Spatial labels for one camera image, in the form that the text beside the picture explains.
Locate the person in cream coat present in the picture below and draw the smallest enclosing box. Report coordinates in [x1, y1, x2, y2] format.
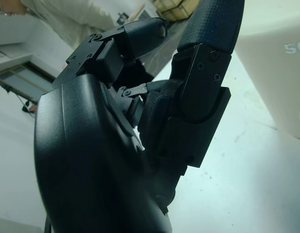
[20, 0, 155, 83]

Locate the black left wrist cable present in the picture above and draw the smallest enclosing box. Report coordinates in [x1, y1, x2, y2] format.
[43, 208, 53, 233]

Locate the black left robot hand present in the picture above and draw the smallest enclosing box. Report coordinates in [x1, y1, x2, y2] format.
[33, 0, 247, 233]

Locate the white plastic container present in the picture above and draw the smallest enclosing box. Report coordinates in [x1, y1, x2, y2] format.
[234, 0, 300, 141]

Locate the glass door with wooden frame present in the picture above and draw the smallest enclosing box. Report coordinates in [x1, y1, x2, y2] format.
[0, 62, 56, 100]

